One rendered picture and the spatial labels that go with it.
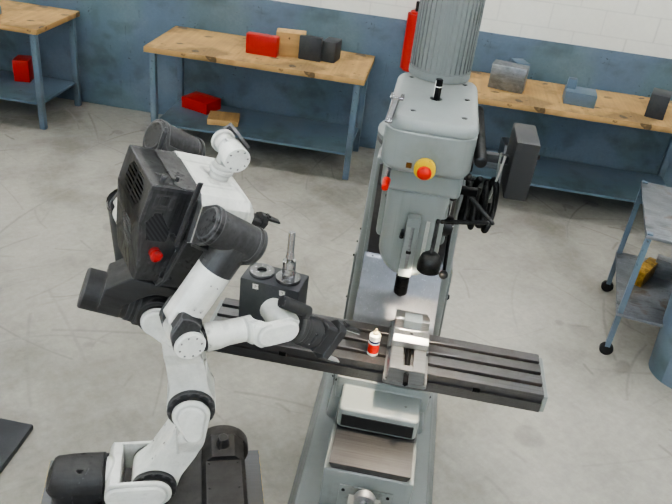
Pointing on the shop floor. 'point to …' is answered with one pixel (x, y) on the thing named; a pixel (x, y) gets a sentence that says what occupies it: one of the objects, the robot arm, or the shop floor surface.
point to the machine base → (311, 460)
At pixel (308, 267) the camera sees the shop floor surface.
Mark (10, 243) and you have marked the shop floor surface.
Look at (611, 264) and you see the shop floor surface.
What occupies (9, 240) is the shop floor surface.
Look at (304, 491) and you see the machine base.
